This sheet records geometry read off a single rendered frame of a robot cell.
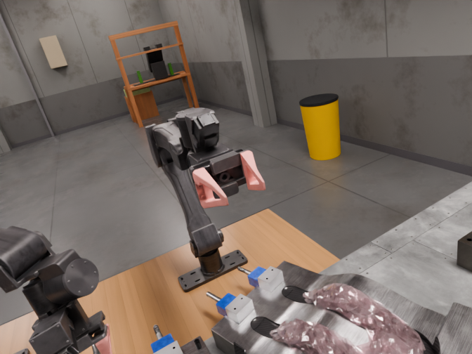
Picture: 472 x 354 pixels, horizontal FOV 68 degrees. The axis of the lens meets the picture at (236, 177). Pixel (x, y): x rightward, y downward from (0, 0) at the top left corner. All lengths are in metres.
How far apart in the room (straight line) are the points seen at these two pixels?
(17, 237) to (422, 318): 0.71
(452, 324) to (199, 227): 0.58
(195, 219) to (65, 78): 8.42
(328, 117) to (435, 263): 2.66
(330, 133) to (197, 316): 2.87
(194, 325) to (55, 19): 8.70
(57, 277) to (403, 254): 0.80
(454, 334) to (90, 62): 8.98
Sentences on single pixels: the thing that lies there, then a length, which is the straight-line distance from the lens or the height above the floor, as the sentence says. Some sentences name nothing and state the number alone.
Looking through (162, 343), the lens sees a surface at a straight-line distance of 0.76.
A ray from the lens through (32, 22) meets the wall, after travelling 9.29.
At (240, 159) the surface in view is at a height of 1.22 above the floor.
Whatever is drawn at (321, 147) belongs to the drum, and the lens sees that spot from 3.62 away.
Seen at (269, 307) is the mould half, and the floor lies 0.85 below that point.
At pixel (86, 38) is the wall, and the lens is 9.26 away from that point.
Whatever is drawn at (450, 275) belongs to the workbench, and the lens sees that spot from 0.97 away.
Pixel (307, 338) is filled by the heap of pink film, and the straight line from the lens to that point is 0.66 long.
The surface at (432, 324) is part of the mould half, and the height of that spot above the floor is 0.87.
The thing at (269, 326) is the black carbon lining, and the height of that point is 0.85.
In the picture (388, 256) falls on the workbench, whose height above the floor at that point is 0.80.
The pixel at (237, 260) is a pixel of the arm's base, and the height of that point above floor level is 0.81.
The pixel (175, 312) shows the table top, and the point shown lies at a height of 0.80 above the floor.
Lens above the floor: 1.42
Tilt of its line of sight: 23 degrees down
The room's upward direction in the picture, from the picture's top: 13 degrees counter-clockwise
